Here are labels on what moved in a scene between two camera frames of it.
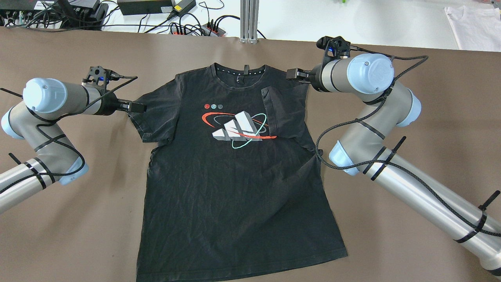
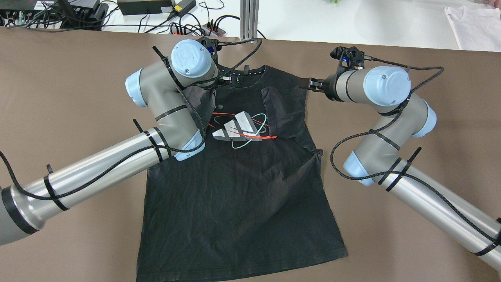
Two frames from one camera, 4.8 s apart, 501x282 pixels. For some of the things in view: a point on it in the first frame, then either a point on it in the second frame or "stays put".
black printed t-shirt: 236,183 stays put
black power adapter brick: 132,7 stays put
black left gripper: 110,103 -> 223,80
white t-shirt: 476,29 stays put
